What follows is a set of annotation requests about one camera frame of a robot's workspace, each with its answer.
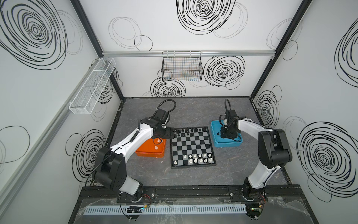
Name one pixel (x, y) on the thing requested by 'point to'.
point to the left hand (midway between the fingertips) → (168, 134)
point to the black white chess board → (191, 147)
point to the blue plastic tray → (218, 141)
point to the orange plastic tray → (154, 147)
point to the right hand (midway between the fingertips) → (221, 135)
